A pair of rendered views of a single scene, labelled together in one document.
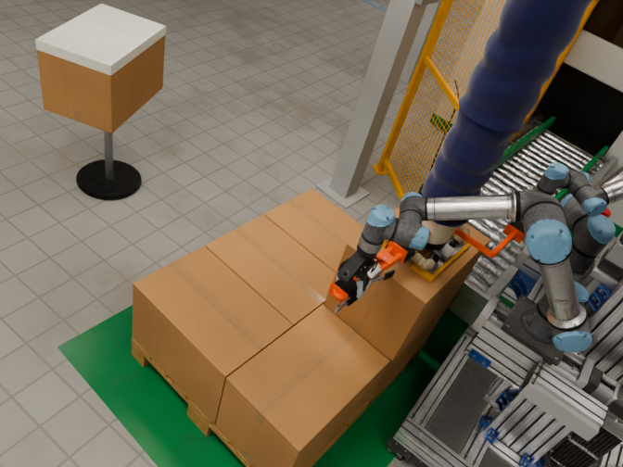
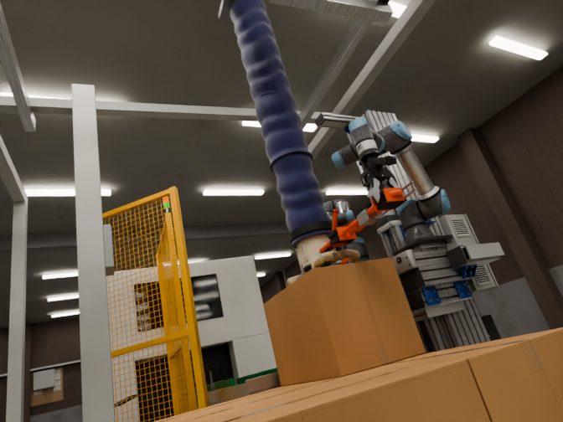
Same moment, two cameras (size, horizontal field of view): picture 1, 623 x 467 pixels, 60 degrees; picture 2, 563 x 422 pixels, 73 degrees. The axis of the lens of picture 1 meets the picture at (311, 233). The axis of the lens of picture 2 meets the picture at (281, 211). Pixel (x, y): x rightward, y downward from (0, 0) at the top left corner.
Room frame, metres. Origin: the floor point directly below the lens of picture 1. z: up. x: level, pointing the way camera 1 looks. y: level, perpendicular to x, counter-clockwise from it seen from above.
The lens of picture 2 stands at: (0.87, 1.11, 0.62)
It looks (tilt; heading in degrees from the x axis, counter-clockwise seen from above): 22 degrees up; 304
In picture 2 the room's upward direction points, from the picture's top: 14 degrees counter-clockwise
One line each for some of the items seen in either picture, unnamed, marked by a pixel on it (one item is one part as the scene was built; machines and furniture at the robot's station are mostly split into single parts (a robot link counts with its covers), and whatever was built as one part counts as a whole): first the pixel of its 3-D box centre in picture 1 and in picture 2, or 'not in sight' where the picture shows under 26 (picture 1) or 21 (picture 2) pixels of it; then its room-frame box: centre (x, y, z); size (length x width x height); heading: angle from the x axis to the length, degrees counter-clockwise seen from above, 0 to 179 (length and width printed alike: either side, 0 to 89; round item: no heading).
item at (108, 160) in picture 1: (108, 142); not in sight; (2.59, 1.37, 0.31); 0.40 x 0.40 x 0.62
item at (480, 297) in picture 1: (432, 262); (310, 369); (2.13, -0.65, 0.58); 0.70 x 0.03 x 0.06; 60
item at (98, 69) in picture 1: (106, 66); not in sight; (2.59, 1.37, 0.82); 0.60 x 0.40 x 0.40; 177
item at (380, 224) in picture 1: (379, 224); (361, 133); (1.30, -0.19, 1.37); 0.09 x 0.08 x 0.11; 90
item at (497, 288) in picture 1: (557, 222); not in sight; (2.99, -1.51, 0.50); 2.31 x 0.05 x 0.19; 150
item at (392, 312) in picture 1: (407, 271); (333, 325); (1.82, -0.47, 0.74); 0.60 x 0.40 x 0.40; 151
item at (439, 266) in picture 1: (442, 253); not in sight; (1.75, -0.55, 0.97); 0.34 x 0.10 x 0.05; 150
